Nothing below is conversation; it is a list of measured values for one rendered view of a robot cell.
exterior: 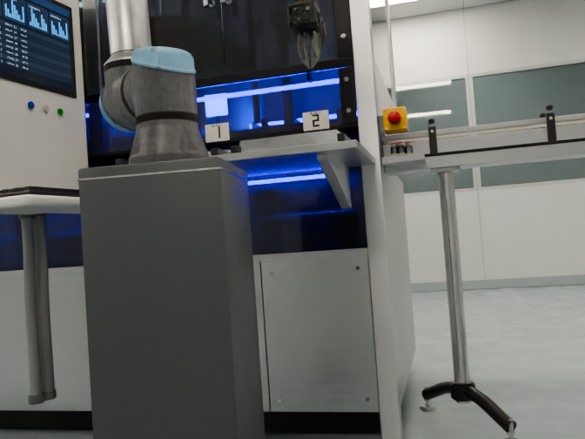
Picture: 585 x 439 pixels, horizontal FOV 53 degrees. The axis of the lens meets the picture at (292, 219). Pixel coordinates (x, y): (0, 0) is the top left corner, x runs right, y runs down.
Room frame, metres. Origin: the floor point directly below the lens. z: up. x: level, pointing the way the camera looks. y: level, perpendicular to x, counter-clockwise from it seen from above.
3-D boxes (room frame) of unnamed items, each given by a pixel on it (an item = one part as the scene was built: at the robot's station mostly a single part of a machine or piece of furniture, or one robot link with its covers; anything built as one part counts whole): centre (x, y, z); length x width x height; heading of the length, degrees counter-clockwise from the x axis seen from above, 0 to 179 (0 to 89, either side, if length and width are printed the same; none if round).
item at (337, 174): (1.71, -0.13, 0.80); 0.34 x 0.03 x 0.13; 165
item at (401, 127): (1.86, -0.35, 1.00); 0.08 x 0.07 x 0.07; 165
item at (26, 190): (1.72, 0.65, 0.82); 0.40 x 0.14 x 0.02; 158
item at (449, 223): (1.96, -0.52, 0.46); 0.09 x 0.09 x 0.77; 75
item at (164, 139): (1.12, 0.22, 0.84); 0.15 x 0.15 x 0.10
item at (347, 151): (1.78, 0.11, 0.87); 0.70 x 0.48 x 0.02; 75
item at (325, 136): (1.70, -0.05, 0.90); 0.34 x 0.26 x 0.04; 165
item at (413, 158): (1.90, -0.37, 0.87); 0.14 x 0.13 x 0.02; 165
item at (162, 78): (1.12, 0.23, 0.96); 0.13 x 0.12 x 0.14; 38
